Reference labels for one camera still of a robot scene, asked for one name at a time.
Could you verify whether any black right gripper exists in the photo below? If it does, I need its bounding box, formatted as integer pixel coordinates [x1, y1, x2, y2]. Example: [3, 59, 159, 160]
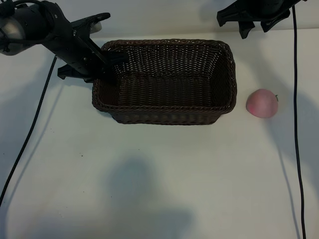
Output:
[216, 0, 293, 39]

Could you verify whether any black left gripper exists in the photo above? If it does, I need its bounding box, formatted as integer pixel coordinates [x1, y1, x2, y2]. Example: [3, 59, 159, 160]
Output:
[37, 0, 130, 87]

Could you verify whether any pink peach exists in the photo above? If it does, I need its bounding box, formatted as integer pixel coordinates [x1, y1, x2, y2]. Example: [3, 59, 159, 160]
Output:
[246, 88, 280, 119]

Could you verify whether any dark brown wicker basket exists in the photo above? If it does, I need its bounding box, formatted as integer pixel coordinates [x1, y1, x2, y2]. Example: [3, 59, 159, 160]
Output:
[91, 38, 237, 125]

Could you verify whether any smooth black cable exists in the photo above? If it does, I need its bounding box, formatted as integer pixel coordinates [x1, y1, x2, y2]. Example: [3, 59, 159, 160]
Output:
[291, 5, 307, 239]

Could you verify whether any black braided cable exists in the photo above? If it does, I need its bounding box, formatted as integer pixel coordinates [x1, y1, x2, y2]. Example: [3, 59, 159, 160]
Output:
[0, 55, 58, 206]

